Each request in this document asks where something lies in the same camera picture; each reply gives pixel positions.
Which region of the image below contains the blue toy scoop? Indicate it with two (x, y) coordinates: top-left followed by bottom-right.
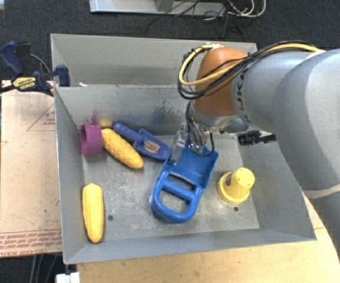
(149, 141), (219, 225)

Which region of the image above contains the purple toy trowel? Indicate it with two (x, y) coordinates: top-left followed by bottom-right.
(113, 122), (172, 162)

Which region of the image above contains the black cylinder on white bracket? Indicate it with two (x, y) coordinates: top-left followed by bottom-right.
(238, 129), (278, 147)

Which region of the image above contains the brown cardboard board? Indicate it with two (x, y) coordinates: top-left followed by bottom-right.
(0, 80), (63, 259)

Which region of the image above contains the purple cup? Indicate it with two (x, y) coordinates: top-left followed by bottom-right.
(80, 123), (104, 156)

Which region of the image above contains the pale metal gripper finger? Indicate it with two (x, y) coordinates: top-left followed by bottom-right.
(169, 124), (187, 166)

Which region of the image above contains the grey metal bin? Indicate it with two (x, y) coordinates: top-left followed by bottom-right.
(50, 33), (317, 265)

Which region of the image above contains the yellow cup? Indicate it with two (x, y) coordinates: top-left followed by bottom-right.
(216, 167), (256, 205)

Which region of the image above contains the yellow toy corn cob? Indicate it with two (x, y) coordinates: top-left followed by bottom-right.
(82, 183), (105, 244)
(101, 128), (144, 170)

